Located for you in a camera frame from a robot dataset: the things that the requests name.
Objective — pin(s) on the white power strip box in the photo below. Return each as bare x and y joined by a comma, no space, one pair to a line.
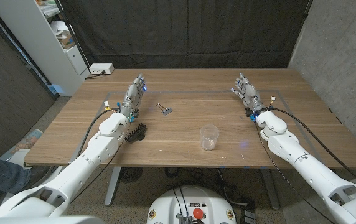
101,68

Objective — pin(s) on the red emergency stop button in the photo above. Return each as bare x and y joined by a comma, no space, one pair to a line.
198,213

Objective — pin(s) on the black power brick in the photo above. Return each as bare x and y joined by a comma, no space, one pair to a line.
248,214

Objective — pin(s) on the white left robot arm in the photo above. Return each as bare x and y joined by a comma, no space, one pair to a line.
72,174

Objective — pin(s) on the white robot base with buttons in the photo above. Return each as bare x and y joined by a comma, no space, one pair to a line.
165,208

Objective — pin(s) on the black curtain backdrop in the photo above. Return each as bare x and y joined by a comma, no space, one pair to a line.
184,31

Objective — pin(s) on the black claw hair clip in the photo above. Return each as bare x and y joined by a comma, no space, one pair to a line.
136,133

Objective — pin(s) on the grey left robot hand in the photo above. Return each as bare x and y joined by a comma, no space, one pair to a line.
133,95

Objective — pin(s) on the black round ribbed floor object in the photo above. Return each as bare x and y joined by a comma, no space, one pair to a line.
130,174

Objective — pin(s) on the grey metal table leg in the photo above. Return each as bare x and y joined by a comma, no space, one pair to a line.
271,189
113,186

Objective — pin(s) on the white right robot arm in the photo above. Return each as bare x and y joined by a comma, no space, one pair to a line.
305,168

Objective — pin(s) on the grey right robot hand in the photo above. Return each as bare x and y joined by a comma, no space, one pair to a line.
250,93

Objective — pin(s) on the white shelf cabinet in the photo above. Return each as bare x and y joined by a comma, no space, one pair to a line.
41,46

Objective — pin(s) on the cardboard box on shelf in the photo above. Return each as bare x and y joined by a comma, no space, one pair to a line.
67,41

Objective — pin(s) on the clear plastic measuring cup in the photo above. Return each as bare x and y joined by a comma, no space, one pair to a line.
209,140

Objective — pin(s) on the dark shoe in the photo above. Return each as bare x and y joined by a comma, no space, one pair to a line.
39,174

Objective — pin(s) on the colourful magazine on floor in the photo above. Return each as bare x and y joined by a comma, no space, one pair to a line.
25,141

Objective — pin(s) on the silver binder paper clamp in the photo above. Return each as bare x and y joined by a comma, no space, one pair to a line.
166,111

